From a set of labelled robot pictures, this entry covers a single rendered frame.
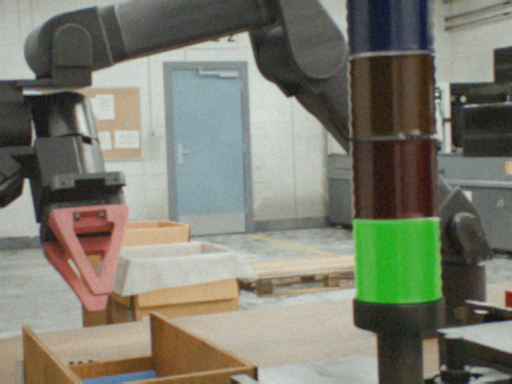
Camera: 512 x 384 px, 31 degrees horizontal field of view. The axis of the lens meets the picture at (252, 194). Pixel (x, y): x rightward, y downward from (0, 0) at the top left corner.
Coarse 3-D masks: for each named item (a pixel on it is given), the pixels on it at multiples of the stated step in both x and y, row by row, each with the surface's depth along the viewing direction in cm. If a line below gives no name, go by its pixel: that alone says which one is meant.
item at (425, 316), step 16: (352, 304) 41; (368, 304) 40; (384, 304) 39; (400, 304) 39; (416, 304) 39; (432, 304) 39; (368, 320) 40; (384, 320) 39; (400, 320) 39; (416, 320) 39; (432, 320) 39; (384, 336) 40; (400, 336) 40; (416, 336) 40; (384, 352) 40; (400, 352) 40; (416, 352) 40; (384, 368) 40; (400, 368) 40; (416, 368) 40
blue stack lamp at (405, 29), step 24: (360, 0) 39; (384, 0) 38; (408, 0) 38; (432, 0) 39; (360, 24) 39; (384, 24) 38; (408, 24) 38; (432, 24) 39; (360, 48) 39; (384, 48) 39; (408, 48) 39; (432, 48) 39
